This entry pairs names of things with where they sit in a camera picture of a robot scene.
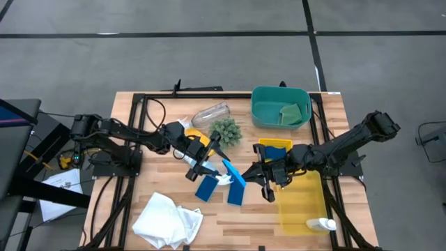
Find white paper sheets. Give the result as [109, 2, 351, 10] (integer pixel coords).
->
[39, 167, 84, 222]

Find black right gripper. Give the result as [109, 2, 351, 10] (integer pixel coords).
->
[243, 143, 297, 203]

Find green artificial potted plant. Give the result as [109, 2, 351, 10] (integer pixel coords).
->
[208, 117, 243, 149]

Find black workstation stand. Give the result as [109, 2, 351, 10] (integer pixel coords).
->
[0, 98, 92, 251]

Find blue sponge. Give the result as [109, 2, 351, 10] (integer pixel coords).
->
[221, 158, 247, 207]
[264, 146, 287, 162]
[194, 174, 220, 204]

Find small yellow slotted basket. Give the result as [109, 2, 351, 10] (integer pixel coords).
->
[258, 138, 293, 164]

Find black metal rig frame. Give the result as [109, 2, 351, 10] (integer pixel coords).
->
[78, 79, 384, 251]

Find black floor cable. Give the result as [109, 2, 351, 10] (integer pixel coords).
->
[416, 120, 446, 165]

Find white cloth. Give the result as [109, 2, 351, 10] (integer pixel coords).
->
[131, 191, 205, 250]

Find translucent yellow bin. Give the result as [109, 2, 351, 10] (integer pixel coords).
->
[277, 169, 330, 236]

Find green cloth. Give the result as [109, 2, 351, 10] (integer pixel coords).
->
[279, 102, 303, 126]

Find yellow cloth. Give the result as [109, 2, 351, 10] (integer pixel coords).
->
[183, 127, 216, 157]

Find yellow cable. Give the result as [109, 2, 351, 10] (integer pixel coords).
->
[23, 149, 73, 172]

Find black looped cable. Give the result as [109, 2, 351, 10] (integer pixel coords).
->
[145, 98, 168, 135]

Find clear plastic bottle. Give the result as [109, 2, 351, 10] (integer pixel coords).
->
[190, 101, 231, 129]

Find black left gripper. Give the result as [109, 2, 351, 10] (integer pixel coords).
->
[184, 131, 231, 182]

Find white cylindrical bottle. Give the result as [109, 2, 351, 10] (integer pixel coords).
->
[305, 217, 337, 232]

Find teal plastic bin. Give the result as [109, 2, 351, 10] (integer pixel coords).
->
[250, 86, 313, 130]

